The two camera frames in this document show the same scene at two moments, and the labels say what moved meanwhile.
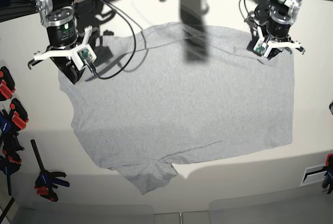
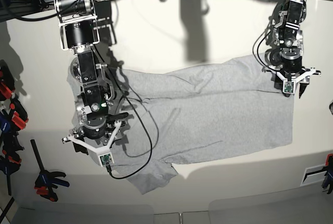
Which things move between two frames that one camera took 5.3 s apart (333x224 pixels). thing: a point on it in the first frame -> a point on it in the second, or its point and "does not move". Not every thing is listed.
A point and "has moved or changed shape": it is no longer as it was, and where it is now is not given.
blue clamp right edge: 328,179 does not move
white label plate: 314,174 does not move
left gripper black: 63,35 -> 93,128
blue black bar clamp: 46,182 does not move
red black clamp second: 19,116 does not move
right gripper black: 278,30 -> 292,61
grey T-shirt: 164,94 has moved or changed shape
